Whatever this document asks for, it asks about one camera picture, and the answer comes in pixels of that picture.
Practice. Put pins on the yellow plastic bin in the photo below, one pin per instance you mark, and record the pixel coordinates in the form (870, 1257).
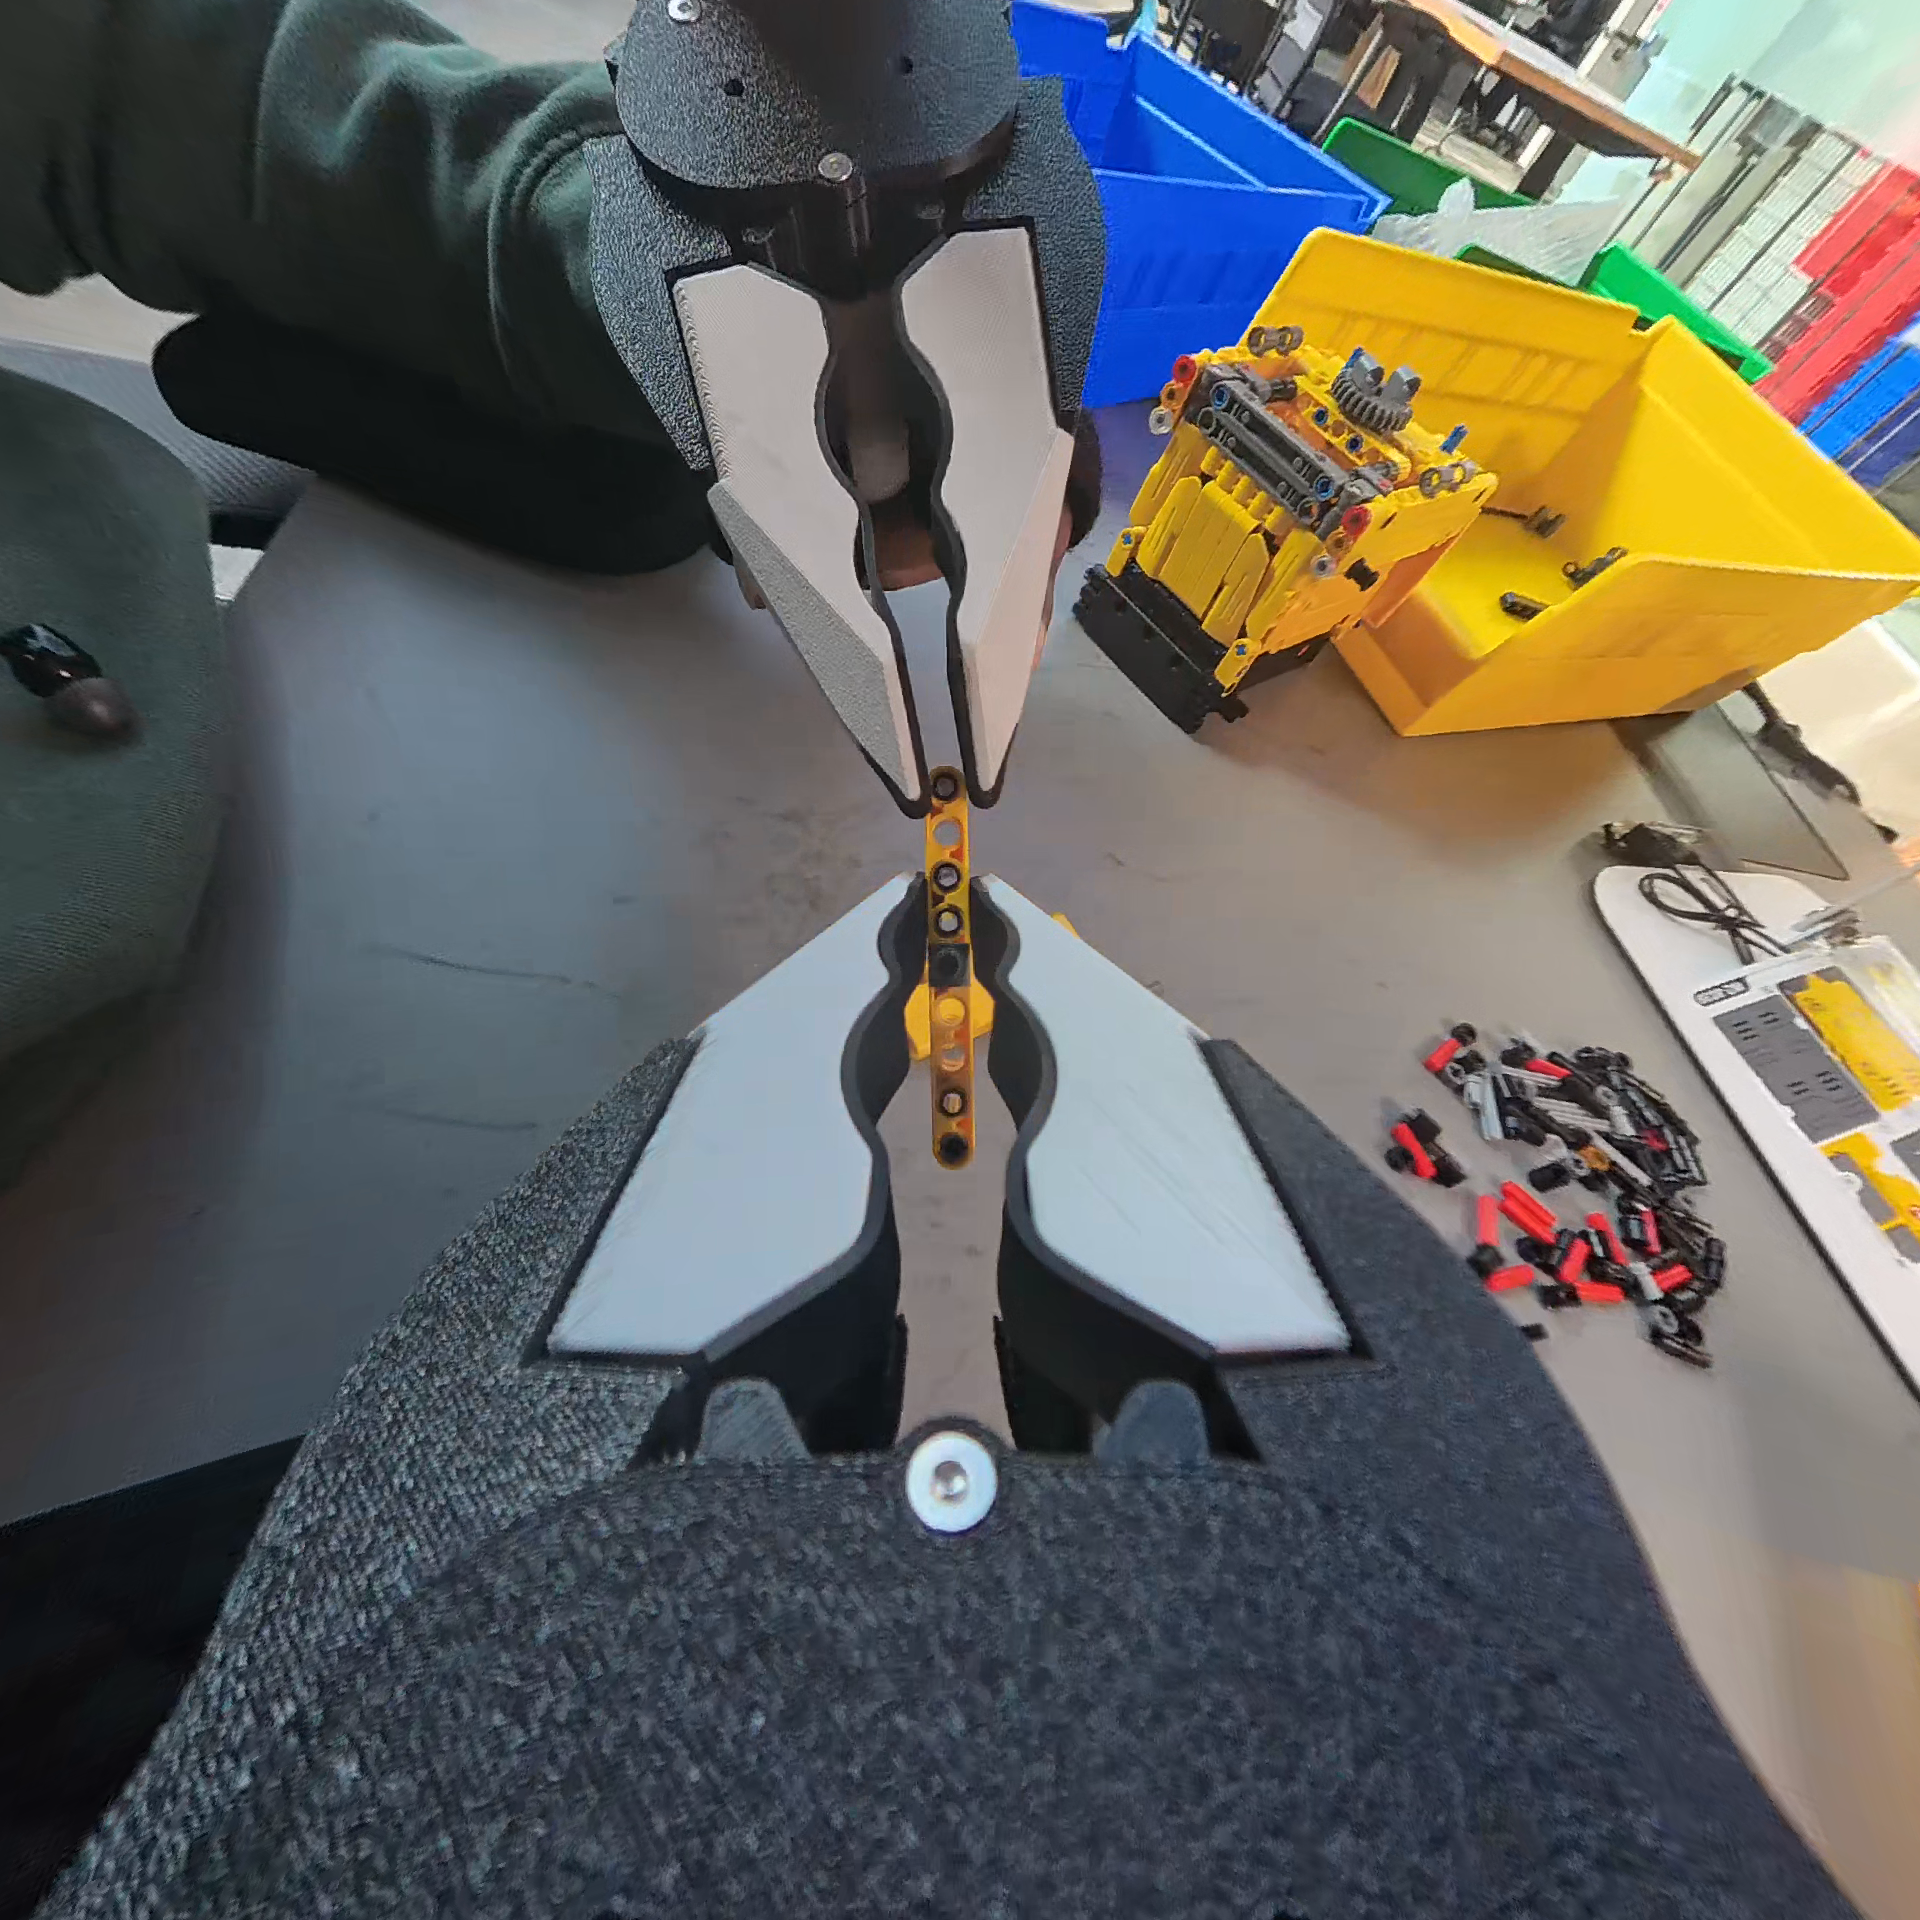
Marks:
(1651, 451)

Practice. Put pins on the clear bubble wrap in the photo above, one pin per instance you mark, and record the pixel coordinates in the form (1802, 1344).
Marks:
(1499, 234)

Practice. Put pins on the red plastic crate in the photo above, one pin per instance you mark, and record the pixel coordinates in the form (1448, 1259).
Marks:
(1860, 255)

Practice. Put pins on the white board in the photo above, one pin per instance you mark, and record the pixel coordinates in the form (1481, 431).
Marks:
(1665, 960)

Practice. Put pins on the person's left hand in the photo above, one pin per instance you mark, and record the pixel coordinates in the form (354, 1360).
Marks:
(914, 547)

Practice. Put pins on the yellow black lego truck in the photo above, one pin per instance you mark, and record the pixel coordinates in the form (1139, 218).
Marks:
(1200, 555)

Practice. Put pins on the blue plastic crate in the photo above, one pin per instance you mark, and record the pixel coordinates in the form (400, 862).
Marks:
(1874, 411)

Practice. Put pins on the blue plastic bin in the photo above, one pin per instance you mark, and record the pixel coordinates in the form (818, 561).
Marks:
(1200, 270)

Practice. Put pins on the printed lego leaflet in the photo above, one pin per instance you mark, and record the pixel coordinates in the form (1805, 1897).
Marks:
(1798, 1049)

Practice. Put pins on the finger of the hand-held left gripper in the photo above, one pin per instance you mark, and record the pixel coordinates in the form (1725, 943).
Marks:
(1003, 451)
(763, 420)

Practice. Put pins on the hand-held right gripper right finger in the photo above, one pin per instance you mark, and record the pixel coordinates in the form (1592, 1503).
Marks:
(1171, 1185)

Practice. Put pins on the grey mesh chair seat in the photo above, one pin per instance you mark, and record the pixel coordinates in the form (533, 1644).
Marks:
(225, 434)

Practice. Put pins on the long wooden desk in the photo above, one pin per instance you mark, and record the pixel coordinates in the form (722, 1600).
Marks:
(1576, 90)

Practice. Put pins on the green plastic bin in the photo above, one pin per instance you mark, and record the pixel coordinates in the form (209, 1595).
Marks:
(1680, 307)

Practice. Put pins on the pile of small lego parts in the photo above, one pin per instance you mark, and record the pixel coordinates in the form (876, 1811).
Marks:
(1576, 1140)

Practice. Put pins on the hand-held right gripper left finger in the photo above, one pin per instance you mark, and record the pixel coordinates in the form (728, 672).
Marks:
(721, 1170)

